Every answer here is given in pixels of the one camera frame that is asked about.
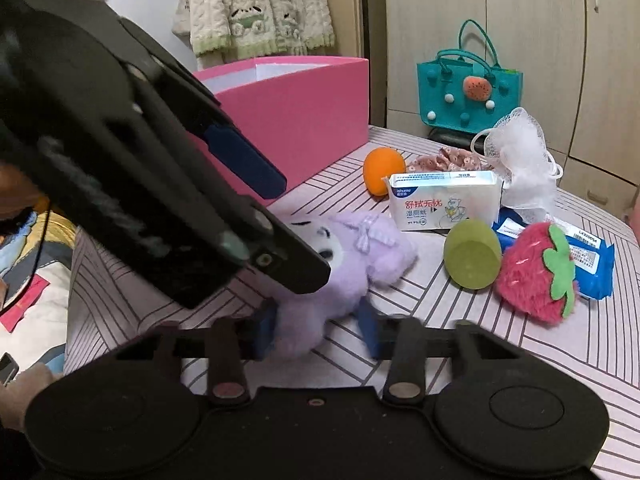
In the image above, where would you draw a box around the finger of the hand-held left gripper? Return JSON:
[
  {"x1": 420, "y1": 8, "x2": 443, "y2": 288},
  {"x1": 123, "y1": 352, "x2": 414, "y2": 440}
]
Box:
[
  {"x1": 117, "y1": 16, "x2": 289, "y2": 201},
  {"x1": 214, "y1": 194, "x2": 334, "y2": 296}
]

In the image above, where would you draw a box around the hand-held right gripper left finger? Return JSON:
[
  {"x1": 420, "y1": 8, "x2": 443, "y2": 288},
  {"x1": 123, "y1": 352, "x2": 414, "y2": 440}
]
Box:
[{"x1": 112, "y1": 304, "x2": 279, "y2": 407}]

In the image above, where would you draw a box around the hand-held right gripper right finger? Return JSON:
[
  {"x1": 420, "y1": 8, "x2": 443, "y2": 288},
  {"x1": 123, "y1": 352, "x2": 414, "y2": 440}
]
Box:
[{"x1": 357, "y1": 301, "x2": 507, "y2": 405}]

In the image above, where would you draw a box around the purple plush toy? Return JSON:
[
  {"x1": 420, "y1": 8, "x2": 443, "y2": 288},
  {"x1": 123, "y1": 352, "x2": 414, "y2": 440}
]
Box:
[{"x1": 272, "y1": 210, "x2": 418, "y2": 361}]

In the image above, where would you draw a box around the pink cardboard box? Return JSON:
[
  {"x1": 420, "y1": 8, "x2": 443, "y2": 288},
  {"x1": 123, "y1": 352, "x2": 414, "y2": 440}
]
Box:
[{"x1": 192, "y1": 56, "x2": 370, "y2": 206}]

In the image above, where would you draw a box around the green egg-shaped sponge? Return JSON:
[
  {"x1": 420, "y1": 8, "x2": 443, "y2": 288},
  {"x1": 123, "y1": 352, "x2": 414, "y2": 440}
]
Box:
[{"x1": 444, "y1": 219, "x2": 502, "y2": 290}]

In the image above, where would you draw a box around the white tissue pack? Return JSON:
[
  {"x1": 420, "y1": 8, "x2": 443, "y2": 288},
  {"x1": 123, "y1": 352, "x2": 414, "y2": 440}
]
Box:
[{"x1": 382, "y1": 170, "x2": 505, "y2": 233}]

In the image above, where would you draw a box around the pink strawberry plush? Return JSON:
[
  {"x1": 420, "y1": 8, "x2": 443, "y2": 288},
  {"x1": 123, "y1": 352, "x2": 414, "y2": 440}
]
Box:
[{"x1": 495, "y1": 221, "x2": 578, "y2": 325}]

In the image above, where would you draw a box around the white mesh bath pouf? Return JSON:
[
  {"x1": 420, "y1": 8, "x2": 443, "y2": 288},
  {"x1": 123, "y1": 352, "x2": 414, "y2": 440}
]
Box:
[{"x1": 470, "y1": 107, "x2": 563, "y2": 223}]

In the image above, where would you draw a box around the orange egg-shaped sponge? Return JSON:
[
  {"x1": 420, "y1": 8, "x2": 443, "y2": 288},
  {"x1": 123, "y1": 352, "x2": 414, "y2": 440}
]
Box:
[{"x1": 363, "y1": 147, "x2": 407, "y2": 197}]

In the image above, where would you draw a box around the printed blanket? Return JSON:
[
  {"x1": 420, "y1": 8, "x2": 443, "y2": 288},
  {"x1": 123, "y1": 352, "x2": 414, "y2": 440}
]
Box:
[{"x1": 0, "y1": 210, "x2": 77, "y2": 376}]

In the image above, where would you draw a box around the cream fleece pajama jacket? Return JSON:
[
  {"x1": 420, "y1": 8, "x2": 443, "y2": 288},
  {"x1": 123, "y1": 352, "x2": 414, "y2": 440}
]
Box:
[{"x1": 189, "y1": 0, "x2": 337, "y2": 58}]

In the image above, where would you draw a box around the cream hanging tote bag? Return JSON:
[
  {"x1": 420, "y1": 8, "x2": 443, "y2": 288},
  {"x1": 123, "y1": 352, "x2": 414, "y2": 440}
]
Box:
[{"x1": 171, "y1": 0, "x2": 193, "y2": 38}]

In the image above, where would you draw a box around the striped pink tablecloth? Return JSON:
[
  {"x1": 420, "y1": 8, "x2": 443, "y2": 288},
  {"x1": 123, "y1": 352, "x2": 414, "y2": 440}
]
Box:
[{"x1": 65, "y1": 125, "x2": 640, "y2": 480}]

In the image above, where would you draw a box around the pink floral scrunchie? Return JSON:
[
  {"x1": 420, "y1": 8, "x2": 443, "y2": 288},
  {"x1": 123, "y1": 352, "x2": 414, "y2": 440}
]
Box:
[{"x1": 407, "y1": 145, "x2": 496, "y2": 173}]

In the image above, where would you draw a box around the black suitcase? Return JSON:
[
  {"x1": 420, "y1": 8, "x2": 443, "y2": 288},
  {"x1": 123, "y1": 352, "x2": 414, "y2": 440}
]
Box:
[{"x1": 429, "y1": 127, "x2": 488, "y2": 157}]

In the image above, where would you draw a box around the teal tote bag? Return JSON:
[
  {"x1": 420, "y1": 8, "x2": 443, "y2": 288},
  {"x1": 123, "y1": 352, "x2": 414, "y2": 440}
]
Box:
[{"x1": 417, "y1": 19, "x2": 523, "y2": 136}]

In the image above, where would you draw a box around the blue wet wipes pack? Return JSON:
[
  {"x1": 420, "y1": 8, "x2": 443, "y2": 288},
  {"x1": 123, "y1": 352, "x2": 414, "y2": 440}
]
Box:
[{"x1": 492, "y1": 207, "x2": 616, "y2": 301}]

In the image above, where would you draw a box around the beige wardrobe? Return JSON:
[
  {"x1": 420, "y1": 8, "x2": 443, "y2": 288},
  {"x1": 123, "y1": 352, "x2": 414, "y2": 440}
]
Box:
[{"x1": 382, "y1": 0, "x2": 640, "y2": 221}]

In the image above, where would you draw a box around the black cable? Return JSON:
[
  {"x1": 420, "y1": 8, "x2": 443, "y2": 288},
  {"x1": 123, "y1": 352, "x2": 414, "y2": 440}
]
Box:
[{"x1": 0, "y1": 195, "x2": 52, "y2": 317}]

